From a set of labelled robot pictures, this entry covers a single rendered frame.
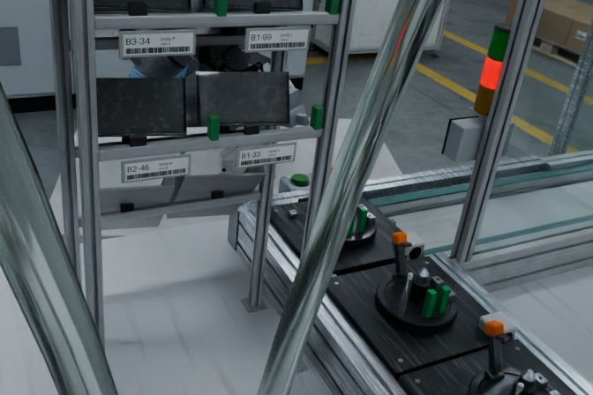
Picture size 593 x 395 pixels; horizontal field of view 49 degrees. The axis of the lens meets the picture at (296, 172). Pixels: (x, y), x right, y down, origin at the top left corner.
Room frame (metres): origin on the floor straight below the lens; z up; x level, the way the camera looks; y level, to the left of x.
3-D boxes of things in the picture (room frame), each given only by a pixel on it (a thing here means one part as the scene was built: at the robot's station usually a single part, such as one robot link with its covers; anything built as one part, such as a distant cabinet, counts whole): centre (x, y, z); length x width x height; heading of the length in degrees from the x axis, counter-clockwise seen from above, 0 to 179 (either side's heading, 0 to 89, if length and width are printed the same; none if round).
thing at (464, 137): (1.12, -0.33, 1.29); 0.12 x 0.05 x 0.25; 120
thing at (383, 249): (1.12, -0.10, 0.96); 0.24 x 0.24 x 0.02; 30
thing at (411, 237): (1.09, -0.24, 0.97); 0.05 x 0.05 x 0.04; 30
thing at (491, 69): (1.12, -0.33, 1.33); 0.05 x 0.05 x 0.05
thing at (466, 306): (0.90, -0.23, 1.01); 0.24 x 0.24 x 0.13; 30
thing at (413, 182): (1.39, -0.27, 0.91); 0.89 x 0.06 x 0.11; 120
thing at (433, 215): (1.25, -0.38, 0.91); 0.84 x 0.28 x 0.10; 120
